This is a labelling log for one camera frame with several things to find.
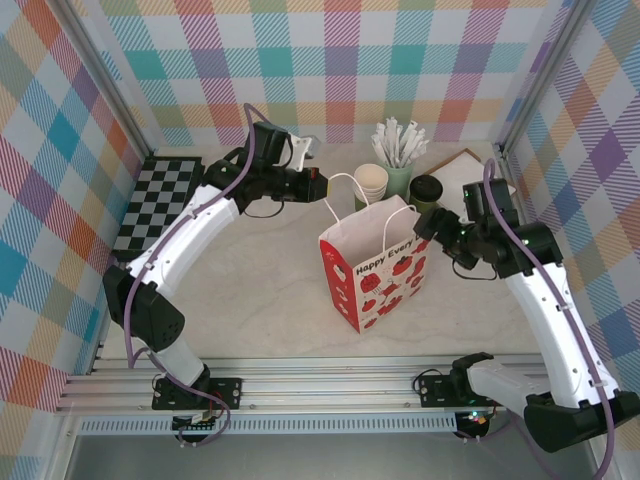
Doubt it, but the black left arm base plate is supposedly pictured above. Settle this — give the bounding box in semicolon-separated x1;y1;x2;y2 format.
151;376;245;412

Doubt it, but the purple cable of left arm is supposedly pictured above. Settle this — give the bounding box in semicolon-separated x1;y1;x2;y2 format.
124;103;261;449

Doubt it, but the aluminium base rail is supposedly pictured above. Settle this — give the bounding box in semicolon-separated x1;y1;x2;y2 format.
54;353;609;416

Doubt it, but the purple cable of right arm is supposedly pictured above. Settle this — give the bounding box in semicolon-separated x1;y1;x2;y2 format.
459;158;617;480

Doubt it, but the thin black left gripper cable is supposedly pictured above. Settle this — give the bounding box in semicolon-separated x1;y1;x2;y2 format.
243;197;285;220

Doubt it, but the white napkin stack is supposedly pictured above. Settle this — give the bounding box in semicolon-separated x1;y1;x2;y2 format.
434;149;519;199

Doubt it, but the mint green holder cup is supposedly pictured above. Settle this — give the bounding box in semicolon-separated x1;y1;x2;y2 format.
382;158;416;201

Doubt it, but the red white paper bag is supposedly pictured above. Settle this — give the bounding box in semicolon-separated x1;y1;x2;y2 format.
318;172;431;335

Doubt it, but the white slotted cable duct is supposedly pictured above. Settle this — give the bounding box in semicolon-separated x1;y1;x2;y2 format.
77;417;459;436

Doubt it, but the stack of cream paper cups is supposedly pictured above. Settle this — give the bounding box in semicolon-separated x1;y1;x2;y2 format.
353;163;389;194

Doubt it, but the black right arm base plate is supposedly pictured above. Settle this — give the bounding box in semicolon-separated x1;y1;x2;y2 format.
414;369;506;410

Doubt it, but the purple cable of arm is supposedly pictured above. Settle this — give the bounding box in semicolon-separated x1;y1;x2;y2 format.
459;158;617;480
124;103;261;449

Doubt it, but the aluminium frame post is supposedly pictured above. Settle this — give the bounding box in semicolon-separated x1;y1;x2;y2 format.
58;0;157;157
498;0;592;157

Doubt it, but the aluminium side rail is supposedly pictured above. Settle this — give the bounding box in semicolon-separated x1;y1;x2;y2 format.
88;259;126;376

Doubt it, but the black grey chess board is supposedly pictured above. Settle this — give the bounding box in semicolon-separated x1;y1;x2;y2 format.
112;155;205;261

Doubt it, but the dark green coffee cup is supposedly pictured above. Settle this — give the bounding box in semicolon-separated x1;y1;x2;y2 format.
409;174;444;202

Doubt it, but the brown cardboard napkin tray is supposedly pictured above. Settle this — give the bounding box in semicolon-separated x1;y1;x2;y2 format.
428;146;520;202

